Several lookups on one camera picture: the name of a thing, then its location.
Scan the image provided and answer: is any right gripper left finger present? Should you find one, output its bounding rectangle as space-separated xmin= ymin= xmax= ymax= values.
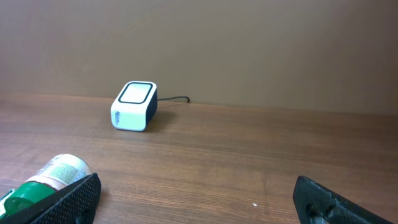
xmin=1 ymin=172 xmax=101 ymax=224

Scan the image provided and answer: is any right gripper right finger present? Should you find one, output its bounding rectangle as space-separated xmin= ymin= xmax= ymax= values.
xmin=293 ymin=175 xmax=392 ymax=224

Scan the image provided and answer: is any green lid white jar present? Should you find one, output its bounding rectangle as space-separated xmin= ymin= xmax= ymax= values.
xmin=4 ymin=154 xmax=91 ymax=215

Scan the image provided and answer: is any green white medicine box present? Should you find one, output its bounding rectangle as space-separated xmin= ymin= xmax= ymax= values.
xmin=0 ymin=189 xmax=15 ymax=219

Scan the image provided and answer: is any white barcode scanner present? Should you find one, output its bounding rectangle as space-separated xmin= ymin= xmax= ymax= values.
xmin=111 ymin=81 xmax=158 ymax=132

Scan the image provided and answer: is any black scanner cable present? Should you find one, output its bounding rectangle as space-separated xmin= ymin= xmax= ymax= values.
xmin=157 ymin=95 xmax=191 ymax=103

